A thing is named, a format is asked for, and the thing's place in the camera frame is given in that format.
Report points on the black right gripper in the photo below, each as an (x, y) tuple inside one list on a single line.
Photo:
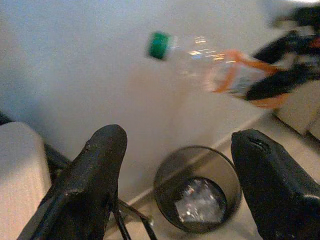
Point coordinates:
[(310, 27)]

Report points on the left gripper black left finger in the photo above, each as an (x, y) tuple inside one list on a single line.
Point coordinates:
[(85, 187)]

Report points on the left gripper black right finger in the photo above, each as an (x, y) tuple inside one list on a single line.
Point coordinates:
[(275, 195)]

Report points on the clear bottle with green cap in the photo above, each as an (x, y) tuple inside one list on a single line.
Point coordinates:
[(158, 45)]

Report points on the crumpled clear plastic waste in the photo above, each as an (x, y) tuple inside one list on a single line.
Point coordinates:
[(200, 202)]

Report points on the black mesh waste bin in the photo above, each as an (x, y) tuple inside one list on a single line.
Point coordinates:
[(162, 190)]

